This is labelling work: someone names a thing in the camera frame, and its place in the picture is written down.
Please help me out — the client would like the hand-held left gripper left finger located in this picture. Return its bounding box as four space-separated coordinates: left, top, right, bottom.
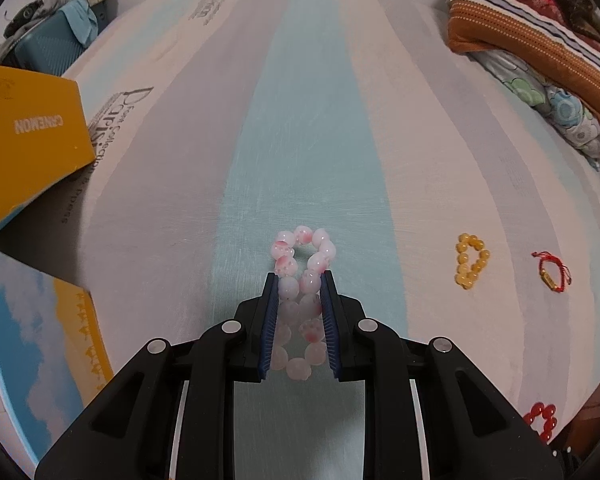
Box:
34 273 281 480

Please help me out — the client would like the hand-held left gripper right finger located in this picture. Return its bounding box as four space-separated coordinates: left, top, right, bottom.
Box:
320 270 564 480

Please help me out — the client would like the white pink bead bracelet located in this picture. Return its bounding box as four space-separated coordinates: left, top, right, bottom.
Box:
269 226 338 381

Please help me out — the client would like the striped bed sheet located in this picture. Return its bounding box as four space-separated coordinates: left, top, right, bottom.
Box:
0 0 600 480

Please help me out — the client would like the sky print box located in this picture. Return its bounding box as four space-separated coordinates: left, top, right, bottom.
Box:
0 247 115 461

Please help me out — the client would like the yellow cardboard box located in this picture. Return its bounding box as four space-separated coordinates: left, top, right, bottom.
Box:
0 62 97 241

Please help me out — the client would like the floral quilt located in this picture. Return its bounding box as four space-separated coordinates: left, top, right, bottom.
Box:
472 49 600 172

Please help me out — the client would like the teal storage case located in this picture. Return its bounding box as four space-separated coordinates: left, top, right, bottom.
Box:
11 0 101 79

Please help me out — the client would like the striped red brown pillow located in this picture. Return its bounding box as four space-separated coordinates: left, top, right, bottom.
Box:
447 0 600 139

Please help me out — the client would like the yellow bead bracelet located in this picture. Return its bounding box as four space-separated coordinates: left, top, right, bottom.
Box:
454 232 491 291

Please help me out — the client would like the red cord bracelet gold plate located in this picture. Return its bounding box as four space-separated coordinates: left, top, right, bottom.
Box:
531 251 574 293

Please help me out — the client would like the red bead bracelet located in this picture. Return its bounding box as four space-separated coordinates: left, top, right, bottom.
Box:
523 402 559 445

